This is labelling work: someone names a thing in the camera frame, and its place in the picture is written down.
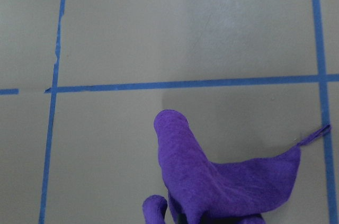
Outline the purple cloth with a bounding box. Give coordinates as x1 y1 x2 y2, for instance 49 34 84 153
142 110 331 223

